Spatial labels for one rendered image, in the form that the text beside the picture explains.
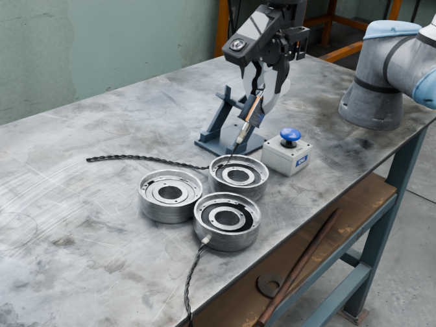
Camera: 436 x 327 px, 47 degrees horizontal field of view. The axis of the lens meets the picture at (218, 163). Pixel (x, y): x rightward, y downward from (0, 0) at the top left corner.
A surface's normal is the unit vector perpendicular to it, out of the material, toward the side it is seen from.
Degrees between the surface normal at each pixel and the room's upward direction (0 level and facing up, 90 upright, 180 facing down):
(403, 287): 0
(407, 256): 0
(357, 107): 73
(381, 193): 0
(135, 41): 90
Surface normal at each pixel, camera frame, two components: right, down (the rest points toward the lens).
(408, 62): -0.88, -0.19
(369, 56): -0.92, 0.13
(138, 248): 0.10, -0.84
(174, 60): 0.75, 0.41
